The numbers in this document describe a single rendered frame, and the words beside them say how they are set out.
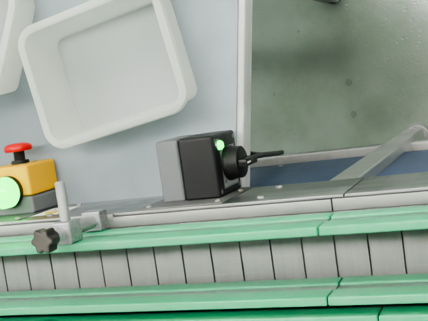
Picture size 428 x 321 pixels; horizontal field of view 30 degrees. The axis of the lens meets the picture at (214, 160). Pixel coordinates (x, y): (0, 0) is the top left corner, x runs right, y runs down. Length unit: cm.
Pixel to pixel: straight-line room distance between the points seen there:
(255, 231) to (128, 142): 34
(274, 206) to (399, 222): 18
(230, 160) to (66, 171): 29
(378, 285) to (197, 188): 27
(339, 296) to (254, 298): 9
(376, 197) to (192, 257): 24
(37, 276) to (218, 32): 40
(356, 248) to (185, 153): 25
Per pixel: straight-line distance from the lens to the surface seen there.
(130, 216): 100
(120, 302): 94
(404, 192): 89
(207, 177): 100
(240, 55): 106
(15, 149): 116
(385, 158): 125
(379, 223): 81
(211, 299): 90
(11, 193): 113
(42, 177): 116
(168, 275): 100
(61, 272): 107
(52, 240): 91
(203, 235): 87
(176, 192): 102
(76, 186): 119
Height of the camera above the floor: 175
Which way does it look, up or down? 67 degrees down
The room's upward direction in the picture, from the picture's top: 110 degrees counter-clockwise
